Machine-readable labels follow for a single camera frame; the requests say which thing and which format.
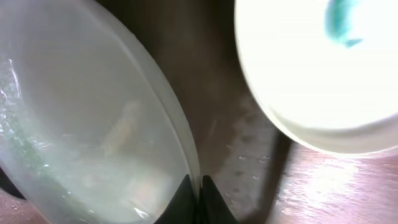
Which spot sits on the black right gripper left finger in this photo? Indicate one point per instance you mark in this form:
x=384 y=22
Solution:
x=182 y=207

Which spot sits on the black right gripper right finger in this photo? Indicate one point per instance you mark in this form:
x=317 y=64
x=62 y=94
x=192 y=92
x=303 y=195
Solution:
x=213 y=209

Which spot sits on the white plate light blue rim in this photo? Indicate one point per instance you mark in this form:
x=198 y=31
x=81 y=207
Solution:
x=91 y=130

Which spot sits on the large brown serving tray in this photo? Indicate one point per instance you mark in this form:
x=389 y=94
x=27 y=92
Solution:
x=193 y=43

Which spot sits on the white plate pink rim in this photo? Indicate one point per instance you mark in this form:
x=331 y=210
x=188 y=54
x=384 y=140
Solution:
x=324 y=72

